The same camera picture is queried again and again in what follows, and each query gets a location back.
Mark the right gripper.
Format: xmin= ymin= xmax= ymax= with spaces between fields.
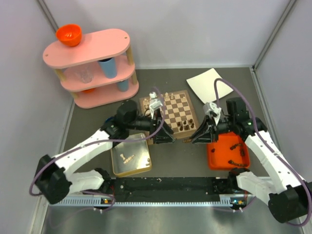
xmin=190 ymin=114 xmax=235 ymax=143

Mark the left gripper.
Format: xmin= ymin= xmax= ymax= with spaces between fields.
xmin=127 ymin=108 xmax=176 ymax=144

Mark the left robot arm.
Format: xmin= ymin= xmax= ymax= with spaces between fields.
xmin=31 ymin=98 xmax=175 ymax=204

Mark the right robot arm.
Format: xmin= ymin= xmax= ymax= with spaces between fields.
xmin=190 ymin=97 xmax=312 ymax=225

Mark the wooden chess board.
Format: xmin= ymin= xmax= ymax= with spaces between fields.
xmin=139 ymin=89 xmax=202 ymax=145

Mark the orange plastic tray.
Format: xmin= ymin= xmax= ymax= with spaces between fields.
xmin=206 ymin=132 xmax=250 ymax=170

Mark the dark piece in tin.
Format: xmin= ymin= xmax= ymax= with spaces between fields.
xmin=146 ymin=158 xmax=152 ymax=166

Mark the square metal tin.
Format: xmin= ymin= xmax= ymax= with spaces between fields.
xmin=111 ymin=133 xmax=152 ymax=177

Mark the light piece lying in tin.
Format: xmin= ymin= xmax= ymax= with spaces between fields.
xmin=123 ymin=155 xmax=135 ymax=164

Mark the white square plate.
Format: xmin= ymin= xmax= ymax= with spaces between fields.
xmin=186 ymin=68 xmax=233 ymax=104

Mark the small blue cup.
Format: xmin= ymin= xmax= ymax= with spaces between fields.
xmin=117 ymin=79 xmax=129 ymax=92

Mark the orange bowl under shelf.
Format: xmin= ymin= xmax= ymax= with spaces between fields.
xmin=81 ymin=88 xmax=95 ymax=94

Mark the tall blue cup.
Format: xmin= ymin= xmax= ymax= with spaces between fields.
xmin=98 ymin=58 xmax=117 ymax=78

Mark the pink three-tier shelf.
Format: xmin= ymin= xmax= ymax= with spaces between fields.
xmin=43 ymin=29 xmax=139 ymax=109

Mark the clear drinking glass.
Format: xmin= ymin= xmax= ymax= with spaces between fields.
xmin=75 ymin=64 xmax=94 ymax=83

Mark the orange bowl on shelf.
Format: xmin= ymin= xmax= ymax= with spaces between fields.
xmin=56 ymin=24 xmax=82 ymax=47

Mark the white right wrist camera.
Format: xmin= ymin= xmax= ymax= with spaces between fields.
xmin=203 ymin=102 xmax=222 ymax=121

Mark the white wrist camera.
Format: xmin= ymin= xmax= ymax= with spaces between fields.
xmin=203 ymin=102 xmax=222 ymax=121
xmin=149 ymin=92 xmax=163 ymax=119

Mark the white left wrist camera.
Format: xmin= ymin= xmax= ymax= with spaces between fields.
xmin=149 ymin=92 xmax=163 ymax=119

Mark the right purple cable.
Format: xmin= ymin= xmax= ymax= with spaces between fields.
xmin=214 ymin=78 xmax=312 ymax=227

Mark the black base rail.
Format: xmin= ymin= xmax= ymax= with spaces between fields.
xmin=106 ymin=177 xmax=242 ymax=202

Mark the white cable duct strip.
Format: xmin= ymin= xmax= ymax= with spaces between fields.
xmin=55 ymin=195 xmax=247 ymax=207

